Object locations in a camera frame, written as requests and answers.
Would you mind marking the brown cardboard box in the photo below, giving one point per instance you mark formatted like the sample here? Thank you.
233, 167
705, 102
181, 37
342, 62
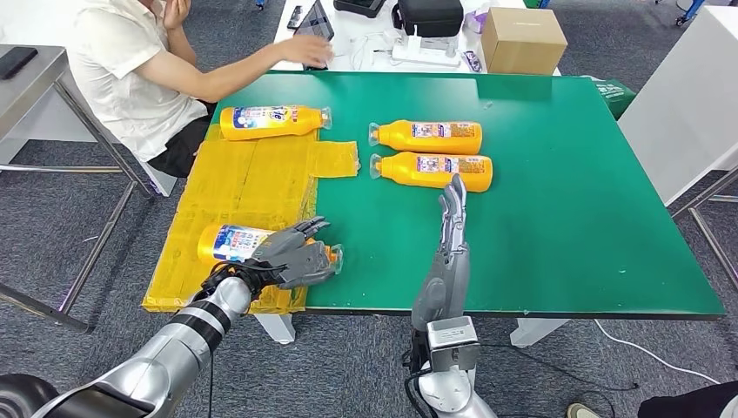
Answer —
522, 41

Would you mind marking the black smartphone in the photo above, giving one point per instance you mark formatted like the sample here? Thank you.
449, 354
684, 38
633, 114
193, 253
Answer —
17, 62
295, 17

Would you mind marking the person's right hand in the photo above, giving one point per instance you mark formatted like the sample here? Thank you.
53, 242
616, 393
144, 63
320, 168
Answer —
308, 51

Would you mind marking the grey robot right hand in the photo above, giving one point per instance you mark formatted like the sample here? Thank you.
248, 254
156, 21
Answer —
447, 283

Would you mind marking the black domed cover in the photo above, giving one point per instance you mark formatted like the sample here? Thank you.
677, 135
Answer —
20, 395

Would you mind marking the blue cart frame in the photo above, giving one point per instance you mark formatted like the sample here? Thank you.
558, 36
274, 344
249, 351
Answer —
689, 11

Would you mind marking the person's left hand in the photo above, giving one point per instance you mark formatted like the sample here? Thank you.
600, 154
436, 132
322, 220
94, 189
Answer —
176, 12

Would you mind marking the person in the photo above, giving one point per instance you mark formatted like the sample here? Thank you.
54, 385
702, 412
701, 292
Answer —
692, 404
115, 75

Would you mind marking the person's left forearm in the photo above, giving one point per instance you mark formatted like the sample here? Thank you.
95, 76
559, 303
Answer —
181, 46

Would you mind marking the orange detergent bottle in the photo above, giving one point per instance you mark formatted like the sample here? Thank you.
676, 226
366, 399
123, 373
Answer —
428, 144
256, 131
230, 245
415, 180

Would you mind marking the white desk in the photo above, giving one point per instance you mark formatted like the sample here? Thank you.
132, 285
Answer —
357, 29

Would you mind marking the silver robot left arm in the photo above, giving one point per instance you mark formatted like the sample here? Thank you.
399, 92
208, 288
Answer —
167, 357

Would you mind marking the shoe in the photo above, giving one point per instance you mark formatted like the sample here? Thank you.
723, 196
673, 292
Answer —
579, 412

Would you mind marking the green printed bag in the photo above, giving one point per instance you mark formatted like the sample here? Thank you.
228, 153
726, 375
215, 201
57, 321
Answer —
614, 95

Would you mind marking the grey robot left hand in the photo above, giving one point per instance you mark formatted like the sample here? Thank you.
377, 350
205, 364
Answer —
300, 259

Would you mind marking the steel table frame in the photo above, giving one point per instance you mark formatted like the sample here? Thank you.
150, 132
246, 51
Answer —
712, 242

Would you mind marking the black hard case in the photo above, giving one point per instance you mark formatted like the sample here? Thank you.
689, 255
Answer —
357, 6

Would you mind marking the purple plastic packet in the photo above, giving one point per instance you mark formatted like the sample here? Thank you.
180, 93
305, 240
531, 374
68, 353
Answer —
475, 21

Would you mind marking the dark tablet on stand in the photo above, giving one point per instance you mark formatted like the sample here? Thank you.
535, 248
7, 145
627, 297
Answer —
317, 20

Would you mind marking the small purple white packet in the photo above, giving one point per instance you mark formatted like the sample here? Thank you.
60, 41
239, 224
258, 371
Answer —
473, 62

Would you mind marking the white table leg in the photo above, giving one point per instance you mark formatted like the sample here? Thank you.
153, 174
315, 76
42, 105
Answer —
536, 332
277, 329

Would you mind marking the grey steel table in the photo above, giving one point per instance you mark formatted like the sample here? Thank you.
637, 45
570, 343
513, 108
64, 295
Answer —
40, 86

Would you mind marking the yellow taped cardboard sheet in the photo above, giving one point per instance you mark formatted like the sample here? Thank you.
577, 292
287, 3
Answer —
242, 184

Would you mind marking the white side table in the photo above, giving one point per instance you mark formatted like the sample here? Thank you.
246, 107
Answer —
681, 98

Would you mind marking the black zip bag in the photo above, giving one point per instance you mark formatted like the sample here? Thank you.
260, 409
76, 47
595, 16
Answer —
429, 17

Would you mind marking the white power strip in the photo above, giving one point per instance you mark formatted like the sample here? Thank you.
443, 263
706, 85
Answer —
424, 56

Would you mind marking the person's right forearm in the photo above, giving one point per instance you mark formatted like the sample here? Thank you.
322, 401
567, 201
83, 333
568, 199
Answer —
245, 72

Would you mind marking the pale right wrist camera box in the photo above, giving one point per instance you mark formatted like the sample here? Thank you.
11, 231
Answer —
452, 343

